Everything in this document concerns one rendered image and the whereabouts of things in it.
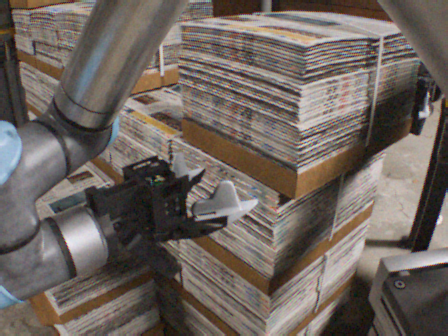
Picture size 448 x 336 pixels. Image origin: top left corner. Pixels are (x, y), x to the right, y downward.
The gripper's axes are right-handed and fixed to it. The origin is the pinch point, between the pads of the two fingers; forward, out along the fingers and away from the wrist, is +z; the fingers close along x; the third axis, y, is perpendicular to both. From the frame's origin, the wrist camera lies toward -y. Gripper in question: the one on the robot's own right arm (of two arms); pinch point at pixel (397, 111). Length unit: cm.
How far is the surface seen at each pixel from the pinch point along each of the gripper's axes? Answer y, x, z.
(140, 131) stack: -4, -37, 46
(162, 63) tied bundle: 5, -55, 28
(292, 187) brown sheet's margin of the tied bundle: 0.2, 5.7, 45.0
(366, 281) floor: -85, -12, -34
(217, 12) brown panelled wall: -23, -343, -229
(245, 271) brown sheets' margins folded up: -22, -3, 45
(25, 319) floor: -85, -83, 84
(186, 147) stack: -2.9, -20.6, 44.9
